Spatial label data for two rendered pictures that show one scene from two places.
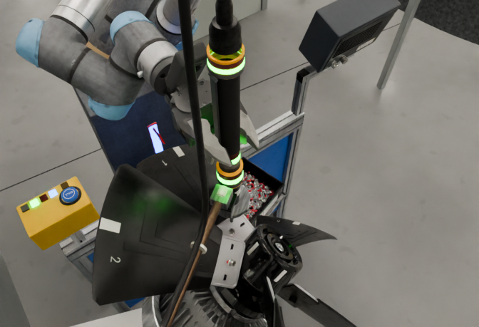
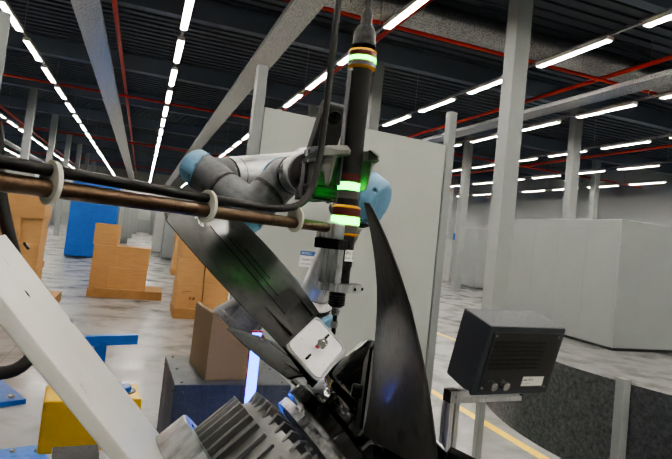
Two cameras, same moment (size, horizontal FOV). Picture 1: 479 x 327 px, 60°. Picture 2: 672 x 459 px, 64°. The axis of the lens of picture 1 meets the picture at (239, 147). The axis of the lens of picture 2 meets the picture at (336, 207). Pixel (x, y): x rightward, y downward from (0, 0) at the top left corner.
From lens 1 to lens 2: 0.76 m
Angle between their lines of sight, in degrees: 59
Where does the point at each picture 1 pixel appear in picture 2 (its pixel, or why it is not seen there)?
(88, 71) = (232, 180)
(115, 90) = (249, 196)
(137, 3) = not seen: hidden behind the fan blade
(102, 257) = not seen: hidden behind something
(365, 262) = not seen: outside the picture
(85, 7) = (249, 161)
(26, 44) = (193, 156)
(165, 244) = (251, 260)
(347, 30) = (500, 325)
